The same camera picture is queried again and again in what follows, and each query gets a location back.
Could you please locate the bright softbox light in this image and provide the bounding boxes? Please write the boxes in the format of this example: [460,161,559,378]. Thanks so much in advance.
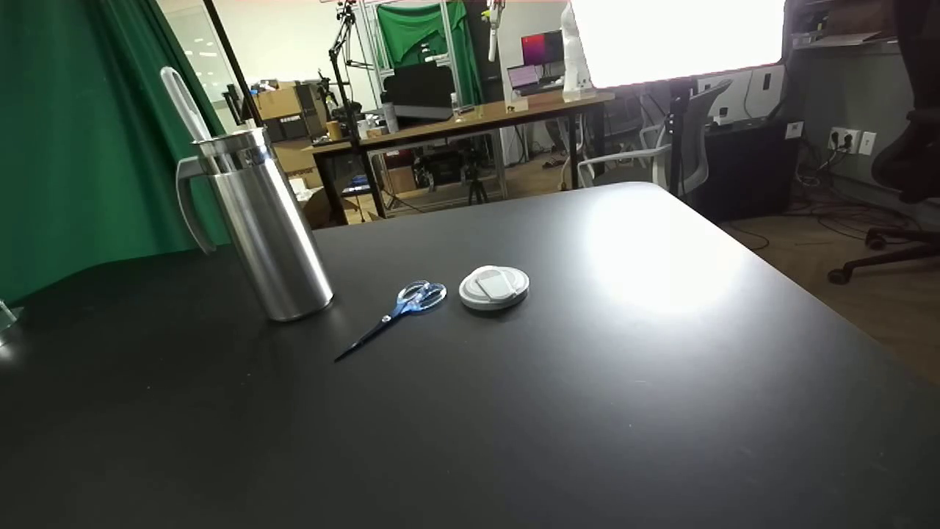
[570,0,792,95]

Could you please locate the green backdrop cloth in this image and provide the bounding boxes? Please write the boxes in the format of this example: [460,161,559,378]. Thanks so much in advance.
[376,0,486,105]

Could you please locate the cardboard box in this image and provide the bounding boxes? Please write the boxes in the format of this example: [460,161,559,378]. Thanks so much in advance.
[251,81,307,125]

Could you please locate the black camera stand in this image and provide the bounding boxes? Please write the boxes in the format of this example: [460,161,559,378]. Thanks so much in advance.
[327,0,369,145]

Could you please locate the white round lid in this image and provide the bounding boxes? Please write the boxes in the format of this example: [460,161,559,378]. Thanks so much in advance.
[457,261,536,318]

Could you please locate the black cabinet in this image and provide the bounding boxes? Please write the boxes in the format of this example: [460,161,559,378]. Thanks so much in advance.
[684,121,799,219]

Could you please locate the black monitor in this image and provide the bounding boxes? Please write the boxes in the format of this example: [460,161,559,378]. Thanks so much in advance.
[383,62,460,125]

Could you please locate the small black tripod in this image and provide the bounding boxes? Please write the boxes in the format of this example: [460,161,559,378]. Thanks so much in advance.
[465,158,496,205]

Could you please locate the blue scissors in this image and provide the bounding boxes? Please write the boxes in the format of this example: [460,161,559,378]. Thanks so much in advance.
[333,278,454,363]

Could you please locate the monitor with pink screen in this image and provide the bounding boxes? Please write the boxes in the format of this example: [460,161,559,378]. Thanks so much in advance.
[518,26,570,71]

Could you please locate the grey mesh office chair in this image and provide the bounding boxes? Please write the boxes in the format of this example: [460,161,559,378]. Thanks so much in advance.
[576,81,733,193]

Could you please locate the black office chair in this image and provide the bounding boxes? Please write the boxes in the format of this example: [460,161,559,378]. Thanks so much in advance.
[825,0,940,289]

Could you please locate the wooden desk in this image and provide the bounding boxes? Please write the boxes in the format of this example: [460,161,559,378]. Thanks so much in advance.
[310,89,618,227]

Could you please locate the steel bottle with handle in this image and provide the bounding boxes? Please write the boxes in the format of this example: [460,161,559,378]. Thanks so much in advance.
[173,124,338,325]

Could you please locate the green curtain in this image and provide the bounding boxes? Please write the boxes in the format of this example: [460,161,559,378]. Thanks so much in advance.
[0,0,232,305]

